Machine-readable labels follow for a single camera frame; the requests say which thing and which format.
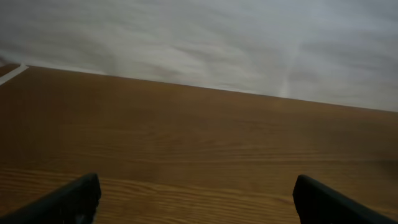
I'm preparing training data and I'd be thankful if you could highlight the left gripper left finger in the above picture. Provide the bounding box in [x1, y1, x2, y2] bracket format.
[0, 172, 103, 224]

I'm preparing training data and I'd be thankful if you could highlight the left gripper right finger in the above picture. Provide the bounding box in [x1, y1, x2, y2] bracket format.
[292, 174, 398, 224]

